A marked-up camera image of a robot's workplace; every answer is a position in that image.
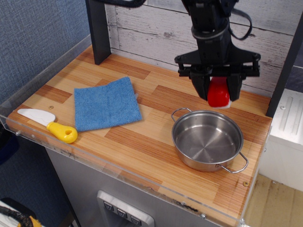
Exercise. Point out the blue microfiber towel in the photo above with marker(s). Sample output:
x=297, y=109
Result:
x=106, y=106

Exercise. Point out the yellow tape roll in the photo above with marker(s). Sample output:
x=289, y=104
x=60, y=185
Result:
x=29, y=222

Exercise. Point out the silver control panel with buttons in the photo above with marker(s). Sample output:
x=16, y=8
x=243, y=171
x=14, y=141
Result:
x=118, y=213

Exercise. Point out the clear acrylic guard rail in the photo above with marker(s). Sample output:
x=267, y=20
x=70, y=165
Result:
x=137, y=163

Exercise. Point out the stainless steel pan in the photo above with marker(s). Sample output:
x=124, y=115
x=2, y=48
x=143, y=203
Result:
x=207, y=141

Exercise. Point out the dark grey left post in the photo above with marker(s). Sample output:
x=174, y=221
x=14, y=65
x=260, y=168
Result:
x=98, y=30

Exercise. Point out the red toy block white base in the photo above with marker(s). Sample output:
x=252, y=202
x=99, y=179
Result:
x=218, y=95

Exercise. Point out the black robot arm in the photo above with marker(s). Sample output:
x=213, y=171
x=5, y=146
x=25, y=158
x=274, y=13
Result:
x=209, y=15

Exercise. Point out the dark grey post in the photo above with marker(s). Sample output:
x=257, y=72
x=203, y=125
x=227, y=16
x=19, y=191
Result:
x=286, y=70
x=98, y=30

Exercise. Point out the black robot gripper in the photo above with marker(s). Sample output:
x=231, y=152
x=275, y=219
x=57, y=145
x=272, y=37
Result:
x=217, y=56

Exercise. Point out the yellow white toy knife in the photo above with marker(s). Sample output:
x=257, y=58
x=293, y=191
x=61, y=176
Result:
x=63, y=133

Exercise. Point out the white metal box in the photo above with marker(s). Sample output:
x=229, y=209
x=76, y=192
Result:
x=282, y=160

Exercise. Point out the dark grey right post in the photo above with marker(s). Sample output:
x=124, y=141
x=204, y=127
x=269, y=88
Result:
x=286, y=70

